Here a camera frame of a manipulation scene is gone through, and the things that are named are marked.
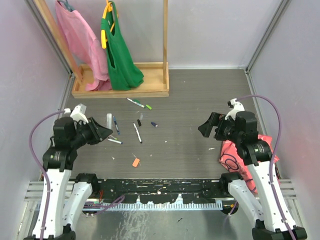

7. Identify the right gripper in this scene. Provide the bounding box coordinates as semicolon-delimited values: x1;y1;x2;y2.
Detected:
198;111;243;144

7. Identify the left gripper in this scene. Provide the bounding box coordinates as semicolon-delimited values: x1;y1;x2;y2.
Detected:
70;116;112;149

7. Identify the translucent highlighter body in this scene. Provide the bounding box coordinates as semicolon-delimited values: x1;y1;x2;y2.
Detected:
106;113;113;130

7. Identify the orange highlighter cap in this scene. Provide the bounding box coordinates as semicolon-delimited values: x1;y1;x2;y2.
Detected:
132;158;140;168

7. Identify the blue pen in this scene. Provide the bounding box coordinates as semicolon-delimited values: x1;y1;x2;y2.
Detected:
113;116;120;135

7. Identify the white pen black tip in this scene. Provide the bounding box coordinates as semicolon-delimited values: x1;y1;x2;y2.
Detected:
107;138;123;145

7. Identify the black white marker pen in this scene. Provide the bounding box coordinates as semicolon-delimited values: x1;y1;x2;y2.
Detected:
133;122;143;144

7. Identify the red patterned cloth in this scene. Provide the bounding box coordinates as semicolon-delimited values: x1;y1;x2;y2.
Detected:
218;134;281;196

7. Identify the green tank top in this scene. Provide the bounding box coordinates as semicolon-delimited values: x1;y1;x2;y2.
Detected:
100;1;145;91

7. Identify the wooden clothes rack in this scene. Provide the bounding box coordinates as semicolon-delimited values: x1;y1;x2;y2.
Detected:
35;0;170;98

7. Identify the pink shirt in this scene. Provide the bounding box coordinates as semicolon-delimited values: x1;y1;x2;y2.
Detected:
55;1;112;91

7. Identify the yellow hanger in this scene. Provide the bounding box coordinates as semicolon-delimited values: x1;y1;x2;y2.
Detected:
100;0;121;50

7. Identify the blue grey hanger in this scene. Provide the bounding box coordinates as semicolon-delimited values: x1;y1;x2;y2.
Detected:
58;0;75;12

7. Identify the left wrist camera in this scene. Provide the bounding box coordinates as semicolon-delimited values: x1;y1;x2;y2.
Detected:
63;103;89;124

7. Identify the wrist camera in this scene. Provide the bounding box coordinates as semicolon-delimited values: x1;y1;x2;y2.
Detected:
224;98;245;120
63;103;89;124

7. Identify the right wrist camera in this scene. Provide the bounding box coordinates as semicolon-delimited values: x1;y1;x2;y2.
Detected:
224;98;245;120

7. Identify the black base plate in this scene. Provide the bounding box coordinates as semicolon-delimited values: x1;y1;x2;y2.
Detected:
99;178;234;204

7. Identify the grey slotted cable duct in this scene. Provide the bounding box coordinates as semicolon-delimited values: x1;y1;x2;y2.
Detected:
37;201;223;211

